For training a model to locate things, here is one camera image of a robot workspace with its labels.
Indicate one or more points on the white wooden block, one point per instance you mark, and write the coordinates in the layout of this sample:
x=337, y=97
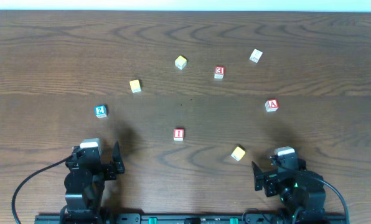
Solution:
x=256, y=55

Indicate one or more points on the yellow block left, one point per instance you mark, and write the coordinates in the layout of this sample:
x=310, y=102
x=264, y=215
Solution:
x=135, y=86

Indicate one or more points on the yellow block near right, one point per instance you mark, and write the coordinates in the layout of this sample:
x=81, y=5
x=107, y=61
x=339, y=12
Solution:
x=238, y=153

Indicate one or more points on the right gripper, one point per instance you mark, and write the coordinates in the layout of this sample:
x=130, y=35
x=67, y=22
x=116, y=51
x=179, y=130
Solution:
x=267, y=178

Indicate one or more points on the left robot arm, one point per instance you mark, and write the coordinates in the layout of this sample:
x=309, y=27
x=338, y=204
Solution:
x=86, y=182

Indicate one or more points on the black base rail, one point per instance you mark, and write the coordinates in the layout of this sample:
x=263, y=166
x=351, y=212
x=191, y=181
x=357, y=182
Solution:
x=135, y=218

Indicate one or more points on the red letter A block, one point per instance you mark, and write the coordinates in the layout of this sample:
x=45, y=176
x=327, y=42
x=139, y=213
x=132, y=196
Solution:
x=271, y=105

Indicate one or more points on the blue number 2 block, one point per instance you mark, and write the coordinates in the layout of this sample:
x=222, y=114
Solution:
x=100, y=111

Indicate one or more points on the red letter I block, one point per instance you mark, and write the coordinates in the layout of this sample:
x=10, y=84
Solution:
x=178, y=134

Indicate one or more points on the red letter E block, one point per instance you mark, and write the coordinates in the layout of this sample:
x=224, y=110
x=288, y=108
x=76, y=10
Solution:
x=219, y=72

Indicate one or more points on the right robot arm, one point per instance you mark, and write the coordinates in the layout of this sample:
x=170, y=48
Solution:
x=301, y=191

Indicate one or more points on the yellow block far centre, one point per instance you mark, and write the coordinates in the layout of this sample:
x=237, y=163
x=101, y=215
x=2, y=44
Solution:
x=180, y=62

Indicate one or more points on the yellow block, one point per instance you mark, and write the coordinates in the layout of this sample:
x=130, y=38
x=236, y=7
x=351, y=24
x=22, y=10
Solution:
x=238, y=153
x=180, y=62
x=135, y=86

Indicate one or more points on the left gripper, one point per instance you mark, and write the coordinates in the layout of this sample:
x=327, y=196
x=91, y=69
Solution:
x=109, y=170

